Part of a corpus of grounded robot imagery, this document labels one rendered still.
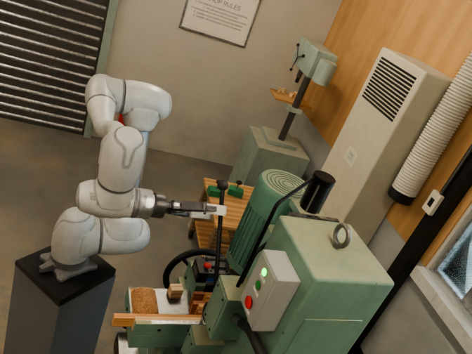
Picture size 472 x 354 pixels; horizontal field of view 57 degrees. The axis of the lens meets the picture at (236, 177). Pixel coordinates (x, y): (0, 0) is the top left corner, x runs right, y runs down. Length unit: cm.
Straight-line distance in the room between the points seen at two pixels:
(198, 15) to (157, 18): 36
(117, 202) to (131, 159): 15
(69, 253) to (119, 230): 22
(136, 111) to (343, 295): 105
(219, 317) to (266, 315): 19
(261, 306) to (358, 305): 22
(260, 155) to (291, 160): 28
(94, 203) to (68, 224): 63
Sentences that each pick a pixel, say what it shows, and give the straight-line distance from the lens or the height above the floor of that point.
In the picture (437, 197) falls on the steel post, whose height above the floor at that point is 125.
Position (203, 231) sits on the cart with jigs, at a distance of 324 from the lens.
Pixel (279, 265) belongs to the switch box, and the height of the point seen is 148.
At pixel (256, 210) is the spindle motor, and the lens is 124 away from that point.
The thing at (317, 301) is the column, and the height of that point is 145.
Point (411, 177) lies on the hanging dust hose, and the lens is 268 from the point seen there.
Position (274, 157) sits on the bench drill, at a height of 65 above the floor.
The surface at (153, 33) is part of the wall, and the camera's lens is 412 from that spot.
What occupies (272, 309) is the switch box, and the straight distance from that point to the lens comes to 99.
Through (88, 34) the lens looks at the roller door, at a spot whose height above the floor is 97.
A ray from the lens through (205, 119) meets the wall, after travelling 443.
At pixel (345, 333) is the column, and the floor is 135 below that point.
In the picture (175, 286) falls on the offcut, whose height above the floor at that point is 94.
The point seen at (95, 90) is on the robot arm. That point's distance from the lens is 165.
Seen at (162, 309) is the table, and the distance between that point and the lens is 158.
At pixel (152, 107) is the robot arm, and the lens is 170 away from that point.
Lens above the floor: 203
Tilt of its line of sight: 27 degrees down
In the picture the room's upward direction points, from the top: 22 degrees clockwise
